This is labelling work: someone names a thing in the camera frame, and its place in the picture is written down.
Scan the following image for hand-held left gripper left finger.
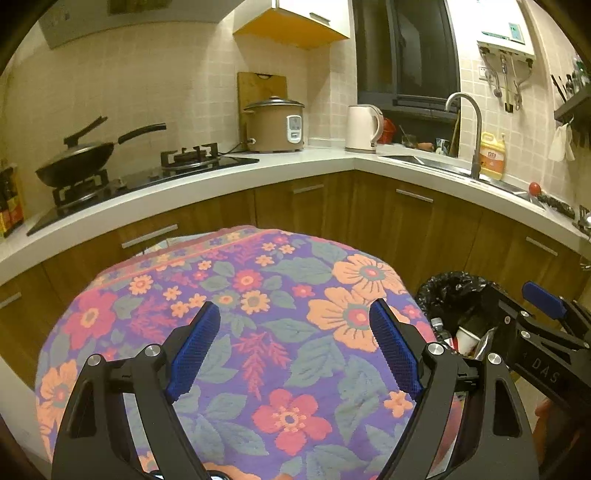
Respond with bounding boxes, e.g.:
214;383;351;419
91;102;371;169
51;302;221;480

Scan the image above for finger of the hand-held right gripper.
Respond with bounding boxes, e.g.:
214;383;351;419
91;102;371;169
480;282;578;352
522;281;591;341

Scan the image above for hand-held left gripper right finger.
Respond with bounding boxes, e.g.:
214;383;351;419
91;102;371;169
369;299;540;480

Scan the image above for clear plastic bottle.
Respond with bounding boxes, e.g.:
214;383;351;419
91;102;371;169
430;318;455;344

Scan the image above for trash bin with black bag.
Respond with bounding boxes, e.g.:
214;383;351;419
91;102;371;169
413;271;513;365

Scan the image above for dark lumpy object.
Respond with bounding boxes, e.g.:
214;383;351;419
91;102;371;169
538;194;575;217

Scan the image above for floral tablecloth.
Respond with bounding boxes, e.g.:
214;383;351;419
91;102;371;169
34;225;467;480

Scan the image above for wooden base cabinets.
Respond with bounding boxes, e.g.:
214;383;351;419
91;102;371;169
0;170;585;361

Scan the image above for yellow detergent bottle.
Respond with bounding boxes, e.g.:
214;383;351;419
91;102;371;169
479;130;506;182

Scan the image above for white hanging cloth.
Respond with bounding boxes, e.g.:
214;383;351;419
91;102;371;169
549;124;575;161

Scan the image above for steel sink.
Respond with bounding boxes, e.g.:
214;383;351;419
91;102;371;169
379;153;546;210

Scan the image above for steel kitchen faucet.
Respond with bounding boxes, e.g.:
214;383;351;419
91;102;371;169
445;92;483;180

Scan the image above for black gas stove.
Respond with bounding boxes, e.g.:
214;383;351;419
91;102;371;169
27;142;260;237

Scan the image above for water heater pipes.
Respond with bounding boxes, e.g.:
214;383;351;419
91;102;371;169
480;48;532;112

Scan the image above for white kitchen countertop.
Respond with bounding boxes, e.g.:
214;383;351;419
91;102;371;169
0;147;591;287

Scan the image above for black frying pan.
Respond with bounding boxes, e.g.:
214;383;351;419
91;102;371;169
35;122;167;188

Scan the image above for white electric kettle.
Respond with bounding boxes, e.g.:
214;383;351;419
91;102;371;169
345;104;384;154

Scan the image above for dark sauce bottle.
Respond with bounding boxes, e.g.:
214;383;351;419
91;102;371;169
0;171;12;238

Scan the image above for beige rice cooker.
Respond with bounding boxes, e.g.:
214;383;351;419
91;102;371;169
243;95;305;154

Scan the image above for wooden cutting board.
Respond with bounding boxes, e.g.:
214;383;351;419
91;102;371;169
237;71;288;148

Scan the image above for dark window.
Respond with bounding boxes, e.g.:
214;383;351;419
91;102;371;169
352;0;462;121

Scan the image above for white water heater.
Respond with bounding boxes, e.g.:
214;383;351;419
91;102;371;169
475;0;537;60

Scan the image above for grey range hood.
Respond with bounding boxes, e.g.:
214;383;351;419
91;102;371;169
39;0;162;51

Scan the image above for black wall rack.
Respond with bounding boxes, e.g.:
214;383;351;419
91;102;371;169
551;55;591;148

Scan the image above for rice cooker power cord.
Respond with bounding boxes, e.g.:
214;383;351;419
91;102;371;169
217;138;254;156

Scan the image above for white wall cabinet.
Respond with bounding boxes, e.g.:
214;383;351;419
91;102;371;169
232;0;352;51

